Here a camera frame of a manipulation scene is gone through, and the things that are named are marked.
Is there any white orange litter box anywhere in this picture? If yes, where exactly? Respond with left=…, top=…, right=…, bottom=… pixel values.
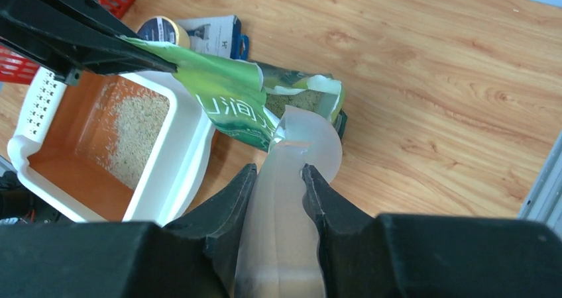
left=7, top=68, right=215, bottom=225

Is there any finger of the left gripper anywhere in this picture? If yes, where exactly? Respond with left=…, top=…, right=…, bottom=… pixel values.
left=1, top=0, right=177, bottom=85

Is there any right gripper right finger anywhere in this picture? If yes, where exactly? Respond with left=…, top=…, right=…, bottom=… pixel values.
left=302, top=165, right=561, bottom=297

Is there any clear plastic scoop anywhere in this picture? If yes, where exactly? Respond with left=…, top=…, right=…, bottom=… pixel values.
left=234, top=106, right=343, bottom=297

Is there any red plastic shopping basket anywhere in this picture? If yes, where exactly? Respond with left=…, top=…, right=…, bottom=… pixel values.
left=1, top=0, right=135, bottom=85

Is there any green cat litter bag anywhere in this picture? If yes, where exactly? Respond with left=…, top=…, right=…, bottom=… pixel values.
left=125, top=38, right=347, bottom=151

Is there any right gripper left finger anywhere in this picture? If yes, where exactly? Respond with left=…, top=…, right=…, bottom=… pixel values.
left=1, top=164, right=257, bottom=297

